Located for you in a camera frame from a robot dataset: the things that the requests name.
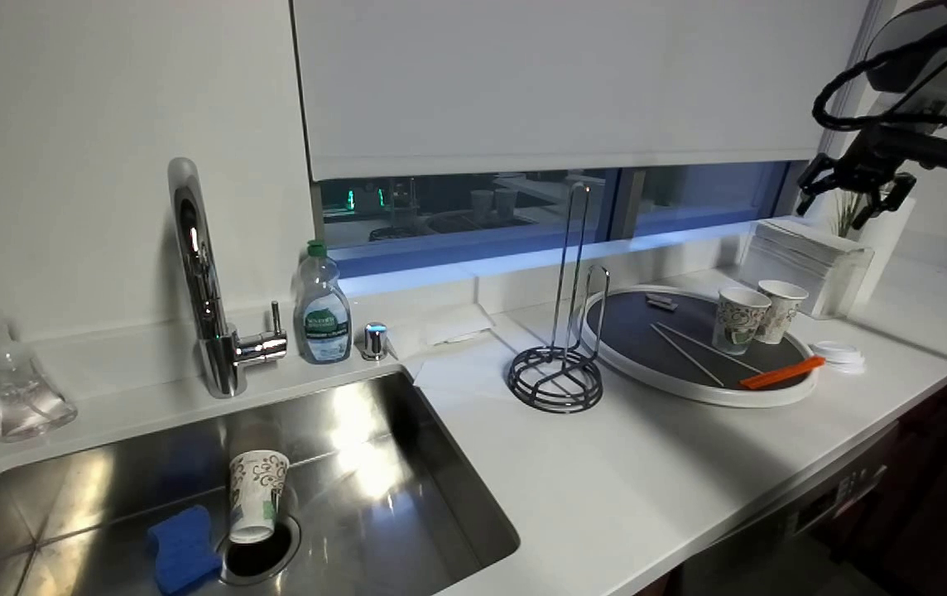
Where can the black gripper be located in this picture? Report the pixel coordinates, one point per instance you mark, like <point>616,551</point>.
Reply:
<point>865,168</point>

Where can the printed white paper cup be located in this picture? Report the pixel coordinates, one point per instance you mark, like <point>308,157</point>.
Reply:
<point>257,491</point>
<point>786,316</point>
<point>739,325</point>

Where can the round black white-rimmed tray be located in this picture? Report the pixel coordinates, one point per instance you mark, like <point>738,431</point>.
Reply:
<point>651,335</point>

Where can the white napkin box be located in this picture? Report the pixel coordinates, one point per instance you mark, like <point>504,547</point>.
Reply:
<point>807,260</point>

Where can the orange plastic straw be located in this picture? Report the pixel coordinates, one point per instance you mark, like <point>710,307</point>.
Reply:
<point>784,372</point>

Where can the thin wooden stir stick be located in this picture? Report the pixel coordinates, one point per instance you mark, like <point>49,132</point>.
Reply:
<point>689,357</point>
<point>707,348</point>

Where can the brown sugar packet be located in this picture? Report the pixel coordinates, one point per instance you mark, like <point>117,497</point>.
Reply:
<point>667,307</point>
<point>657,295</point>

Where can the dark under-counter cabinet front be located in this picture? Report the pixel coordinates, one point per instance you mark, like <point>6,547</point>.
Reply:
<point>940,497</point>

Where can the white roller blind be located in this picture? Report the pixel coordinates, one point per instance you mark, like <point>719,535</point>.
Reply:
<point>552,79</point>

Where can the window pane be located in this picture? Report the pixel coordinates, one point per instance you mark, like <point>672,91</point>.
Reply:
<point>476,220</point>

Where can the white folded cloth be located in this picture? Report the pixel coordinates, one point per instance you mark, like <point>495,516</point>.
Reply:
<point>458,329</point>

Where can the small chrome sink knob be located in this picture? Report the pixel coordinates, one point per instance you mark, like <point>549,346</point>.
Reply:
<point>371,342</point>

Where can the green dish soap bottle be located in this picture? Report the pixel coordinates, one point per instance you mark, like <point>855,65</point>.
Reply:
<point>327,325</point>

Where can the stainless steel sink basin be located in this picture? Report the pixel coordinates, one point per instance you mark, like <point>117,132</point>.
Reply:
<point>387,474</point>

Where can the chrome kitchen faucet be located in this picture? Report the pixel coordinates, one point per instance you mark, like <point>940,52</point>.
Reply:
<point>204,277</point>

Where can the blue sponge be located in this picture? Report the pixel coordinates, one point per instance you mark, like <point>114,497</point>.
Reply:
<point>180,551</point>

